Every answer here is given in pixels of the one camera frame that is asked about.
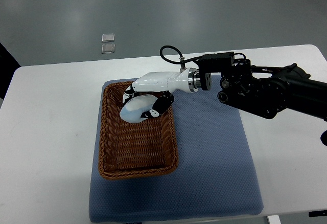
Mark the upper floor socket plate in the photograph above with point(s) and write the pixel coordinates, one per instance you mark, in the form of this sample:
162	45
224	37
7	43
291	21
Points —
108	37

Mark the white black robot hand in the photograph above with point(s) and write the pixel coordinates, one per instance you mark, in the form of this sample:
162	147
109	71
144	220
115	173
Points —
161	85

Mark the blue quilted mat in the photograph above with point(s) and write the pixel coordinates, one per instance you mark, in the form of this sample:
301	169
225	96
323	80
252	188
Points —
215	176

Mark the person in black clothes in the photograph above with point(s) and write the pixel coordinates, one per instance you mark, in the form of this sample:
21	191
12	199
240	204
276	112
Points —
8	66

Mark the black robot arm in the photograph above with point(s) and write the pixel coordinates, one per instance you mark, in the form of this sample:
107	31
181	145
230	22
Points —
261	90

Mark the black table control panel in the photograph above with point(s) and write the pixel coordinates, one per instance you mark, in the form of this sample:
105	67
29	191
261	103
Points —
317	213

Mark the brown wicker basket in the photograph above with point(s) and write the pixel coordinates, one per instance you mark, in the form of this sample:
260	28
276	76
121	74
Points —
129	150

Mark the light blue plush toy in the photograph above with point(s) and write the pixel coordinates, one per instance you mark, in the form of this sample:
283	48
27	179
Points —
132	111

